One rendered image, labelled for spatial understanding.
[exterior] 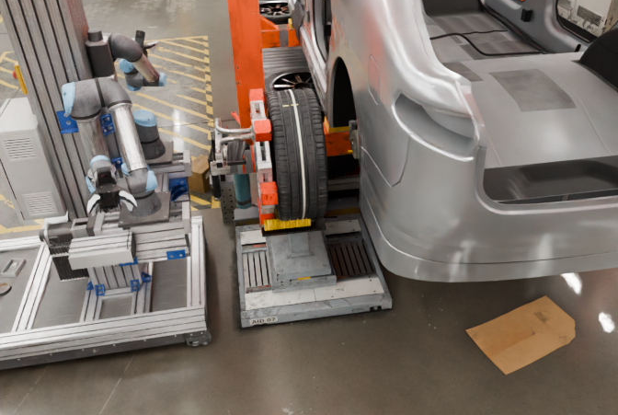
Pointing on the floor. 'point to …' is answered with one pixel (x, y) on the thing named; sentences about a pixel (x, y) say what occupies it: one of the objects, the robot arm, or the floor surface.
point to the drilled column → (228, 203)
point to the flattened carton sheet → (524, 334)
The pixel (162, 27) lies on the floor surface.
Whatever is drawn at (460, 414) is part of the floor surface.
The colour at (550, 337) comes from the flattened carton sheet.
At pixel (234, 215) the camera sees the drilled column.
